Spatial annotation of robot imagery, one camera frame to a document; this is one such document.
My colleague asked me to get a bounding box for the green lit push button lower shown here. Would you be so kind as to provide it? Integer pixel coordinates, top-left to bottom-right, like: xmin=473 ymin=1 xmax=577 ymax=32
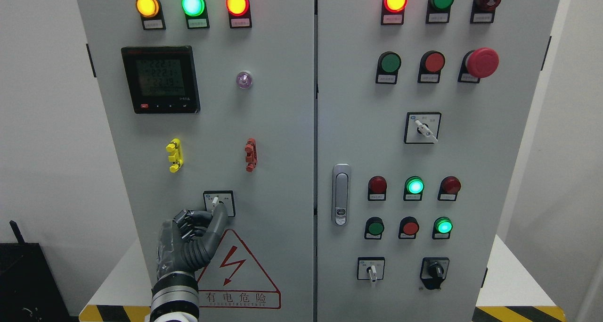
xmin=432 ymin=216 xmax=454 ymax=240

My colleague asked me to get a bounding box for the left grey cabinet door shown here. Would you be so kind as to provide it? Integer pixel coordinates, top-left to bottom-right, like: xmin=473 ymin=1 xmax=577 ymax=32
xmin=77 ymin=0 xmax=315 ymax=322

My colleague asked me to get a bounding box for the red push button lower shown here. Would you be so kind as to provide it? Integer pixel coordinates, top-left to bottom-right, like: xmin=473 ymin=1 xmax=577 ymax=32
xmin=398 ymin=216 xmax=420 ymax=239

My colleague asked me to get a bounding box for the dark red buzzer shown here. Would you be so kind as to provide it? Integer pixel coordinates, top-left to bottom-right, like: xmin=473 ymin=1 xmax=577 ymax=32
xmin=470 ymin=0 xmax=502 ymax=24

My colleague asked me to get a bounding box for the white platform with hazard stripes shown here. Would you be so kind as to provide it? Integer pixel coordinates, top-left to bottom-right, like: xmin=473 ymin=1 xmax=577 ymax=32
xmin=78 ymin=237 xmax=566 ymax=322

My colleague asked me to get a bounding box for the red emergency stop mushroom button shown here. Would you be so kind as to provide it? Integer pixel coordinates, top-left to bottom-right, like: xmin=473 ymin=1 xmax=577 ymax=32
xmin=458 ymin=47 xmax=499 ymax=84

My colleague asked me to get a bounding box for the green indicator light top left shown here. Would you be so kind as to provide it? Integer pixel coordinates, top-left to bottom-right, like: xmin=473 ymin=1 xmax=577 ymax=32
xmin=181 ymin=0 xmax=210 ymax=29

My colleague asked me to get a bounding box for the green push button upper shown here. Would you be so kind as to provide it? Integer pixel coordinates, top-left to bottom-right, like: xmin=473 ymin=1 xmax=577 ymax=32
xmin=375 ymin=51 xmax=401 ymax=85

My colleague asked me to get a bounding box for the red indicator light top left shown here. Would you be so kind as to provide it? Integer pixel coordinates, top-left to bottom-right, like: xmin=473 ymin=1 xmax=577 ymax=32
xmin=226 ymin=0 xmax=252 ymax=28

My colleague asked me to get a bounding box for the black digital power meter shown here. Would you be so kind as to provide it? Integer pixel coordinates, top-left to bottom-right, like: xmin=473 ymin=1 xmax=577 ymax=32
xmin=121 ymin=45 xmax=201 ymax=114

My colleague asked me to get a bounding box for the grey cabinet door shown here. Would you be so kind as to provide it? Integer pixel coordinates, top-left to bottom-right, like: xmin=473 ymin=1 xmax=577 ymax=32
xmin=77 ymin=0 xmax=315 ymax=322
xmin=317 ymin=0 xmax=560 ymax=322

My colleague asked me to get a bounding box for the small clear purple lamp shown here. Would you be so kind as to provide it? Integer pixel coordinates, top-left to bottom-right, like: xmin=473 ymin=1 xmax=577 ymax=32
xmin=236 ymin=70 xmax=253 ymax=90

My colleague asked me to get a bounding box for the green lit indicator middle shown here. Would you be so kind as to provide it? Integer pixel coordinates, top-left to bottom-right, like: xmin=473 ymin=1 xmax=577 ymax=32
xmin=403 ymin=176 xmax=424 ymax=201

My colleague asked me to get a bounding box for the right grey cabinet door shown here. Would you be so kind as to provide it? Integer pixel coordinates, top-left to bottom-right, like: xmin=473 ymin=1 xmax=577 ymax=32
xmin=317 ymin=0 xmax=560 ymax=322

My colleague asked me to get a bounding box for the red lit indicator top right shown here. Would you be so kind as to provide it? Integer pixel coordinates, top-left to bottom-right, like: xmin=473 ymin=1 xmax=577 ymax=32
xmin=381 ymin=0 xmax=408 ymax=25

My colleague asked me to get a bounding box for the black rotary selector switch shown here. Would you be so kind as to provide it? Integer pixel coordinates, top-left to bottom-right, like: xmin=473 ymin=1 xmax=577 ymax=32
xmin=419 ymin=257 xmax=450 ymax=290

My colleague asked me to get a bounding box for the yellow terminal clip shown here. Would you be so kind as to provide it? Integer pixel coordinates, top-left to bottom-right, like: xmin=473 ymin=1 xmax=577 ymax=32
xmin=165 ymin=138 xmax=184 ymax=173

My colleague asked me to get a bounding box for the green unlit indicator top right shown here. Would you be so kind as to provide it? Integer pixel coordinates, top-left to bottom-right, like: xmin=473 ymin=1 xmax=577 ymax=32
xmin=425 ymin=0 xmax=454 ymax=24

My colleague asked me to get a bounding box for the white rotary selector switch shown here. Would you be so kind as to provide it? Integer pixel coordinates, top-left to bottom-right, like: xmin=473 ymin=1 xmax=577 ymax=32
xmin=404 ymin=112 xmax=442 ymax=144
xmin=203 ymin=190 xmax=236 ymax=217
xmin=356 ymin=257 xmax=385 ymax=284

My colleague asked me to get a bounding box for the black box with antenna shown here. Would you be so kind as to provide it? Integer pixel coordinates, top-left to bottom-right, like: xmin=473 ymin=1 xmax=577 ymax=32
xmin=0 ymin=221 xmax=72 ymax=322

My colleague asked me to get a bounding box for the red push button upper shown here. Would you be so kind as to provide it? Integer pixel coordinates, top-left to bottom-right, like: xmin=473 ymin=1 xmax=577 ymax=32
xmin=417 ymin=50 xmax=446 ymax=84

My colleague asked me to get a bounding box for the silver door lock handle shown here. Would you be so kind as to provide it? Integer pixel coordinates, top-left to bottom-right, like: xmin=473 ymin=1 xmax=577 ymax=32
xmin=332 ymin=164 xmax=351 ymax=227

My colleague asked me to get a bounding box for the dark red indicator left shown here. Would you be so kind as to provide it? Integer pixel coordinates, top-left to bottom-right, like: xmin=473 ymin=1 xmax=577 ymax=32
xmin=367 ymin=176 xmax=387 ymax=201

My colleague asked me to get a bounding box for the red push button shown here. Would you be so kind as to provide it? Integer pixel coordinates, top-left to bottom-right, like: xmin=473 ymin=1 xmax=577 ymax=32
xmin=398 ymin=216 xmax=420 ymax=239
xmin=417 ymin=50 xmax=446 ymax=84

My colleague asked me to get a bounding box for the red electric hazard warning sticker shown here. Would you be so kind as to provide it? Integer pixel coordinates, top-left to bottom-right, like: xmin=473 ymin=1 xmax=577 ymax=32
xmin=197 ymin=228 xmax=281 ymax=309

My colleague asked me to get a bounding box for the yellow indicator light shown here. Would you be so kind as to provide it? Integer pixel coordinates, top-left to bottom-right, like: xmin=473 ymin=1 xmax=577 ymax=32
xmin=136 ymin=0 xmax=166 ymax=30

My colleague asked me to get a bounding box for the dark red indicator right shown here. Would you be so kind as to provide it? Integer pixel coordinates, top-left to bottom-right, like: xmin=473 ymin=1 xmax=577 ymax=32
xmin=438 ymin=176 xmax=462 ymax=201

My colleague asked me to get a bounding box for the dark red indicator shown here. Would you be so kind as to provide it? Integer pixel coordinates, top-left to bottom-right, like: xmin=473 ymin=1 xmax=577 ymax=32
xmin=438 ymin=176 xmax=462 ymax=201
xmin=367 ymin=176 xmax=387 ymax=201

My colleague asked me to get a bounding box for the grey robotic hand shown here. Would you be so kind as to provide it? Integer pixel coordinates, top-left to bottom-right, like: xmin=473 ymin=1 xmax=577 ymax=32
xmin=156 ymin=202 xmax=228 ymax=279

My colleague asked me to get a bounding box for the red terminal clip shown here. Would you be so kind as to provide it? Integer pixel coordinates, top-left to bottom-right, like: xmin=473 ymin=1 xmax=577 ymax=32
xmin=244 ymin=138 xmax=258 ymax=173

